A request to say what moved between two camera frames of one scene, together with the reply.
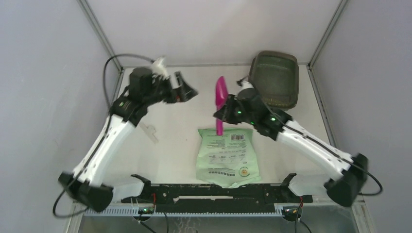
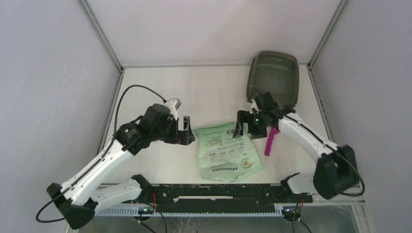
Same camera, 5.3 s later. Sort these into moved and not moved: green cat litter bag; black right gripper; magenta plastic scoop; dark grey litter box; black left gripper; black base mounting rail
Moved: black left gripper; black right gripper; green cat litter bag; magenta plastic scoop
Not moved: dark grey litter box; black base mounting rail
